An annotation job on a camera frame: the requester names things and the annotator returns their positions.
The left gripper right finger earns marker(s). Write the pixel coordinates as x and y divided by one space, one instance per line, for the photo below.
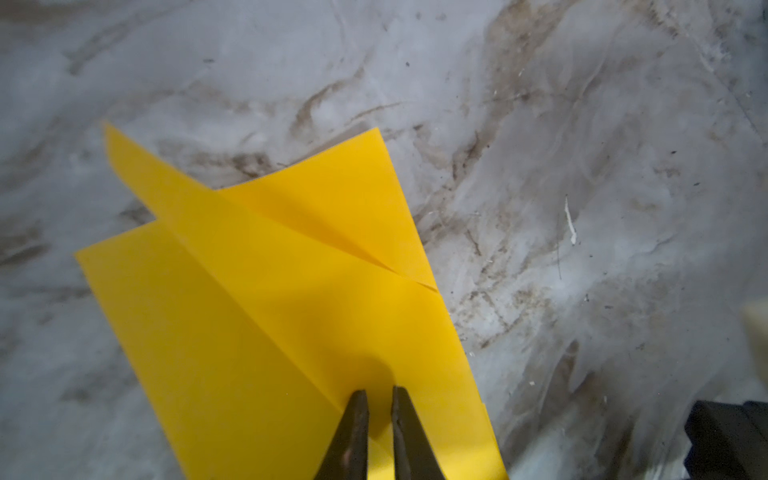
414 458

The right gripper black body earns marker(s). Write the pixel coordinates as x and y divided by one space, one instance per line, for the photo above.
728 441

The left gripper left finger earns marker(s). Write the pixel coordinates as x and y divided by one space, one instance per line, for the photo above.
347 455

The yellow square paper sheet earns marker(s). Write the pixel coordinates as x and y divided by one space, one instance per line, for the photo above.
251 314

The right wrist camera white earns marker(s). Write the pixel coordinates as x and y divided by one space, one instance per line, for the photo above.
755 323

